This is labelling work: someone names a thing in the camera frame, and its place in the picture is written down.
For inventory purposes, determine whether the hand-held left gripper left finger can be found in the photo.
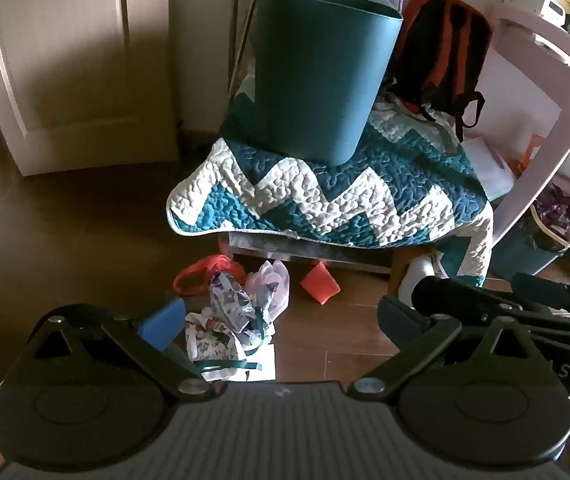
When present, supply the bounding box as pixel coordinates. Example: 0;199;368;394
30;297;217;403

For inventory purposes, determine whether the black folded tripod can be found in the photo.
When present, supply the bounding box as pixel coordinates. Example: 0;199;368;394
226;0;286;86

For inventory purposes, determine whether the teal white zigzag quilt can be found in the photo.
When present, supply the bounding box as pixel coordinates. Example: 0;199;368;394
166;67;495;288

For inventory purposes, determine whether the white paper sheet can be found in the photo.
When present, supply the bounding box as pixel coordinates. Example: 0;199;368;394
462;137;516;201

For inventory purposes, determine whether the black orange backpack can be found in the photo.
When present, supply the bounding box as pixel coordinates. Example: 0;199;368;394
384;0;493;143

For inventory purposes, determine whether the white floral gift bag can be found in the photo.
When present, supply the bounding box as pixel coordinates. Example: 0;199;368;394
185;310;277;382

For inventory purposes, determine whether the beige panelled door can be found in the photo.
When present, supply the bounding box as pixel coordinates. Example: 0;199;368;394
0;0;181;177

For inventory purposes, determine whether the teal storage basket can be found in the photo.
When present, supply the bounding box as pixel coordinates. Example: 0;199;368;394
490;210;570;277

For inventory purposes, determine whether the pink wooden chair frame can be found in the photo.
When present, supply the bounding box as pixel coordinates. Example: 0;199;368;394
485;2;570;261

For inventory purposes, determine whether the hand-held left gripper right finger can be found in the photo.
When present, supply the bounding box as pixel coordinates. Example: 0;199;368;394
349;296;538;403

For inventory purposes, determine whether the floral wrapping paper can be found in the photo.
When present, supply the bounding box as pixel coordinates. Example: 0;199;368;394
208;271;276;346

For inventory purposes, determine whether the red plastic bag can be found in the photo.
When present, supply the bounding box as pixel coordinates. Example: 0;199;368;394
173;255;246;296

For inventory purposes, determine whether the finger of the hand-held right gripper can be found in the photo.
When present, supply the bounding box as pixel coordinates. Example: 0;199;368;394
511;272;570;321
411;276;570;333

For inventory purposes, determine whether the orange box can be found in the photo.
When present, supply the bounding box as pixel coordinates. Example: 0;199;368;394
519;132;547;177

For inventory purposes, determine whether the pink mesh bag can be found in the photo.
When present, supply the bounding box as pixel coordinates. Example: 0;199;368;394
246;260;291;322

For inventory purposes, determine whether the orange packet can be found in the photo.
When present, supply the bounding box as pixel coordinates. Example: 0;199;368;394
300;260;341;306

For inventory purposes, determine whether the teal plastic bin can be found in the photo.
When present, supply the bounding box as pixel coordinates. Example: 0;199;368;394
256;0;404;166

